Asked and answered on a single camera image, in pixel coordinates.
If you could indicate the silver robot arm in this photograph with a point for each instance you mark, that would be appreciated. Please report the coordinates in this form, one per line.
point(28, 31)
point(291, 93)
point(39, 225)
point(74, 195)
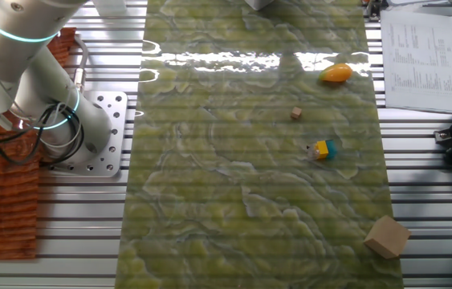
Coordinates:
point(29, 60)

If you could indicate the small wooden cube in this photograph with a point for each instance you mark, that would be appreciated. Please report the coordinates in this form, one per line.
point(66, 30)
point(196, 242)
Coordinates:
point(296, 112)

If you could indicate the red-brown wood grain board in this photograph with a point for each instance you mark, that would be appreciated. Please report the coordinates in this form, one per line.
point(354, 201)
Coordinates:
point(1, 200)

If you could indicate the silver frame bracket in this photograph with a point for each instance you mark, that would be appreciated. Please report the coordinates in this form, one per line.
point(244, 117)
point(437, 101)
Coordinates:
point(374, 10)

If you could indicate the white drawer cabinet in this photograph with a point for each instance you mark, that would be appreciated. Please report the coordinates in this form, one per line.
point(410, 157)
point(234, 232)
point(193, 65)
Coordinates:
point(258, 3)

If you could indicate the printed white paper sheet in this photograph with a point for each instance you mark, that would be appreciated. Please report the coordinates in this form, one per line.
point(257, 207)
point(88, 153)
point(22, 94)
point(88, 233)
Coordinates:
point(426, 76)

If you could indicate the large wooden block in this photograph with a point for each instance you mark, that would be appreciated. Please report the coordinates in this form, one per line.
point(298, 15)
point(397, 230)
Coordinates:
point(387, 237)

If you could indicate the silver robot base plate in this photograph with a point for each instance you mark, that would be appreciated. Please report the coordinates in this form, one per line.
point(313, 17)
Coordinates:
point(117, 132)

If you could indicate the yellow toy mango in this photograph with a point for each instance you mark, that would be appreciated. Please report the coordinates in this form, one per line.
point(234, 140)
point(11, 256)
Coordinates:
point(336, 73)

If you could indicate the yellow teal toy block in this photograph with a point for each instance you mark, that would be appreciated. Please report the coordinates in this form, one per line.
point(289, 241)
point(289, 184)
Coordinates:
point(322, 149)

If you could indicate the green marble pattern mat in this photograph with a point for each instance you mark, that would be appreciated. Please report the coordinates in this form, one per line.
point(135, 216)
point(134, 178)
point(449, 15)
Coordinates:
point(229, 180)

